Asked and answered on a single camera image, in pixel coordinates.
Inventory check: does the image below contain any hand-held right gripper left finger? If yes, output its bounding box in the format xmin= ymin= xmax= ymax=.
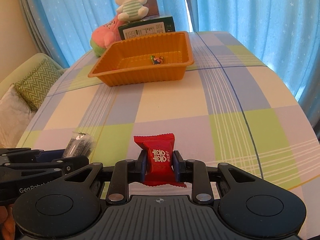
xmin=58 ymin=150 xmax=148 ymax=205

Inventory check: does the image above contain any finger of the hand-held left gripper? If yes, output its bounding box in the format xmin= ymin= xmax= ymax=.
xmin=0 ymin=155 xmax=90 ymax=175
xmin=0 ymin=148 xmax=67 ymax=166

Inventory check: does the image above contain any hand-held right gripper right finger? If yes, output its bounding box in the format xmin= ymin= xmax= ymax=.
xmin=173 ymin=150 xmax=260 ymax=203

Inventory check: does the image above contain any red snack packet white print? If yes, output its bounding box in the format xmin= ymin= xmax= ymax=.
xmin=133 ymin=133 xmax=187 ymax=188

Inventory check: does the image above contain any clear packet of dark snack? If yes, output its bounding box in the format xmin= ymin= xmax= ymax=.
xmin=64 ymin=131 xmax=97 ymax=159

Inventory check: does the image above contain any orange plastic tray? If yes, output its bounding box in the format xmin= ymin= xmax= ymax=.
xmin=87 ymin=31 xmax=195 ymax=87

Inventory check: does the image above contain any person's left hand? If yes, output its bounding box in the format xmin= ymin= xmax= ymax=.
xmin=0 ymin=204 xmax=17 ymax=240

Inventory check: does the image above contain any white pillow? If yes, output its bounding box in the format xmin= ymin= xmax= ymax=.
xmin=0 ymin=84 xmax=37 ymax=148

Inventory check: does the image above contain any green chevron pillow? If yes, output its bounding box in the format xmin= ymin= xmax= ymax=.
xmin=14 ymin=59 xmax=66 ymax=112

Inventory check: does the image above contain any light green sofa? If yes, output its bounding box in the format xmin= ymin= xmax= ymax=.
xmin=0 ymin=52 xmax=69 ymax=148

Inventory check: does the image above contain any pink plush toy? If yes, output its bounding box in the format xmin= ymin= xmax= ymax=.
xmin=90 ymin=15 xmax=122 ymax=57

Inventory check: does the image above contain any dark green box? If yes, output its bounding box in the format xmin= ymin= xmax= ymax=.
xmin=118 ymin=16 xmax=175 ymax=41

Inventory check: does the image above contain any grey curtain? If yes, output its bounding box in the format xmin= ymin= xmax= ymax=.
xmin=15 ymin=0 xmax=54 ymax=55

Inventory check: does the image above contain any blue curtain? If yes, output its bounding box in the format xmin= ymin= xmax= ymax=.
xmin=186 ymin=0 xmax=320 ymax=135
xmin=25 ymin=0 xmax=190 ymax=68

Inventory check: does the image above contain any white rabbit plush toy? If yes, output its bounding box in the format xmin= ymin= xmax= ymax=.
xmin=114 ymin=0 xmax=149 ymax=22

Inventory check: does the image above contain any grey picture board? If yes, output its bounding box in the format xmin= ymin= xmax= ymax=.
xmin=120 ymin=0 xmax=160 ymax=20

